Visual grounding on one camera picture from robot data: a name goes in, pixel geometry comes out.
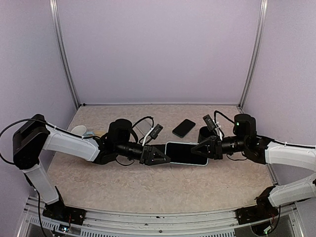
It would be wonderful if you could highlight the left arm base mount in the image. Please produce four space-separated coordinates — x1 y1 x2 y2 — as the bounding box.
42 202 86 226

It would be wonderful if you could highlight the dark green mug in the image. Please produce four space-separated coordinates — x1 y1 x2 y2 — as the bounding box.
197 126 218 143

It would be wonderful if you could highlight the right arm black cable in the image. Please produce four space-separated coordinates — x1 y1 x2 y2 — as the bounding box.
213 110 316 150

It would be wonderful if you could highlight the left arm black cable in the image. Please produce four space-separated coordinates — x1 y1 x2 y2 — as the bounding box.
0 119 50 165

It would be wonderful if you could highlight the black phone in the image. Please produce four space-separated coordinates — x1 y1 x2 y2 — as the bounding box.
172 119 196 138

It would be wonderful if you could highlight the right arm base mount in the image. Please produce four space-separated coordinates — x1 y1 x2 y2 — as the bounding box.
235 186 279 225

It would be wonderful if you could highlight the beige round plate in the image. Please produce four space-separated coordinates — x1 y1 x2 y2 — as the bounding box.
94 131 106 137

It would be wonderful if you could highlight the light blue small case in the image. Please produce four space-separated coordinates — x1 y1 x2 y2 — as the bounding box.
82 131 95 137

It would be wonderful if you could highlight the white paper cup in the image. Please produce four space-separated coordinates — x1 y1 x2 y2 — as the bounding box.
71 125 87 136

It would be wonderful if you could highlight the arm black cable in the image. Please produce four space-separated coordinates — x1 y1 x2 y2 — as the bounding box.
213 110 316 150
0 119 50 165

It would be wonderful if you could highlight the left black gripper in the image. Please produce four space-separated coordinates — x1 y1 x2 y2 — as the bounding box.
116 141 171 165

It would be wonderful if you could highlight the black phone front table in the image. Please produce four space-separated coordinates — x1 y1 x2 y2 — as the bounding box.
165 142 208 165

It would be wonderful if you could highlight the clear white phone case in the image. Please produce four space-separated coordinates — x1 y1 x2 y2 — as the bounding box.
133 117 154 135

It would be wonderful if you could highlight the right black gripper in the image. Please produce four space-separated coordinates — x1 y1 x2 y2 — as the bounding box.
192 134 248 159

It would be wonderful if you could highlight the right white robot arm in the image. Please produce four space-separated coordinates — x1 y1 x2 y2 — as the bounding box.
191 114 316 219

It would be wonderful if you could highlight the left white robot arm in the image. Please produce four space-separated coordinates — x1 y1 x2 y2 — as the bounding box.
12 114 171 220

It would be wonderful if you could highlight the light blue phone case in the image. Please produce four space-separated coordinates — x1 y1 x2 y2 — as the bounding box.
164 141 209 167

